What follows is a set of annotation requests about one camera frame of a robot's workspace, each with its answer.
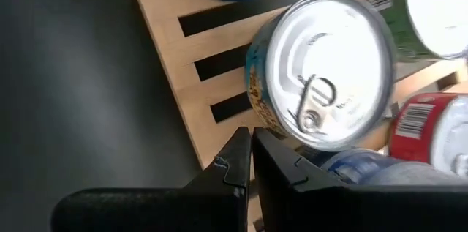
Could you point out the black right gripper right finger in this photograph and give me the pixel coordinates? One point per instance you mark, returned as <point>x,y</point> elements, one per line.
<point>347,210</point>

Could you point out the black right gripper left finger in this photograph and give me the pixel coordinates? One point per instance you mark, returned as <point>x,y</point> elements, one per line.
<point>164,210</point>

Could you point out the dark blue label can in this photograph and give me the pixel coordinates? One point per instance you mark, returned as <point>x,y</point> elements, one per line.
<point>358,166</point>

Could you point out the red white label can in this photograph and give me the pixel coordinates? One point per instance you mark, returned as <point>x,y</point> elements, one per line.
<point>409,140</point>

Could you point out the blue teal tuna can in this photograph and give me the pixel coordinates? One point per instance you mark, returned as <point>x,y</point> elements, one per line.
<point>329,71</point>

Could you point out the green label can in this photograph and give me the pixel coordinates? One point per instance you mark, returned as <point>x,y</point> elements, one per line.
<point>402,23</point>

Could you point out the wooden slatted shelf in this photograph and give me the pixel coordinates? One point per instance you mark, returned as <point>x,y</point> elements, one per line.
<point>175,41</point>

